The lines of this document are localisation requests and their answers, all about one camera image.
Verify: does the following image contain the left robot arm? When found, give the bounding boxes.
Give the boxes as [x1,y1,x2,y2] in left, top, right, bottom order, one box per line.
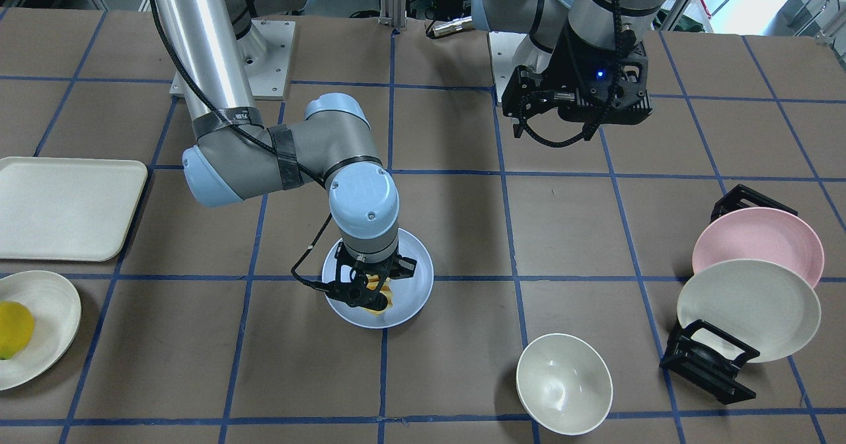
[471,0,666,148]

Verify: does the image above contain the yellow bread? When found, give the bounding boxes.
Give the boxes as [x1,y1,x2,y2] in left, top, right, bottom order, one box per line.
[366,274,393,316]

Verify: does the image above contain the pink plate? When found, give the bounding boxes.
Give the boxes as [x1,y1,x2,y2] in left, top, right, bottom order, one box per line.
[691,207,825,287]

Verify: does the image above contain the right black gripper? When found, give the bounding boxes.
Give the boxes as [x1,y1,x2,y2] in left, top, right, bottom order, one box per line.
[327,241,418,307]

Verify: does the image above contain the black plate rack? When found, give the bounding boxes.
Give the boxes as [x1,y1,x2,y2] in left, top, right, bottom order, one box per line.
[659,183,798,405]

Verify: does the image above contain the cream white bowl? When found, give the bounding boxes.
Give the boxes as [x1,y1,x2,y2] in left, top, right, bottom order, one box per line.
[516,333,614,436]

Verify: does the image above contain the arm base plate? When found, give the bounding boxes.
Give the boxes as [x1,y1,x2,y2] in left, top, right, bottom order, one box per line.
[163,17,295,109]
[488,32,552,105]

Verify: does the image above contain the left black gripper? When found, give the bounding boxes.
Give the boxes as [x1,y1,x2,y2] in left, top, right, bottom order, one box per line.
[501,25,652,139]

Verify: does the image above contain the blue plate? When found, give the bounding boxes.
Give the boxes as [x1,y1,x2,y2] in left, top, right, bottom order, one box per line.
[327,228,434,329]

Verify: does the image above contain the yellow lemon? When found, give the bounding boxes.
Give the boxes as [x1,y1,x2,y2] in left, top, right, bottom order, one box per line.
[1,301,34,360]

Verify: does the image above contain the cream white plate in rack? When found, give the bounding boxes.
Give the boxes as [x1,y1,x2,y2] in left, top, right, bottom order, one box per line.
[676,258,822,363]

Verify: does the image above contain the cream plate with lemon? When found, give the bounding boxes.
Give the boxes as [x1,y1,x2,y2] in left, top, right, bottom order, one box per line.
[1,270,81,390]

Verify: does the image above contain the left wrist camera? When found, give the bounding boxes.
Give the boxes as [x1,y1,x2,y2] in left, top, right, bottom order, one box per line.
[558,42,654,125]

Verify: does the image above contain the cream white tray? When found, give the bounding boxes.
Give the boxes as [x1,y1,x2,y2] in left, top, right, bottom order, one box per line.
[1,156,147,262]

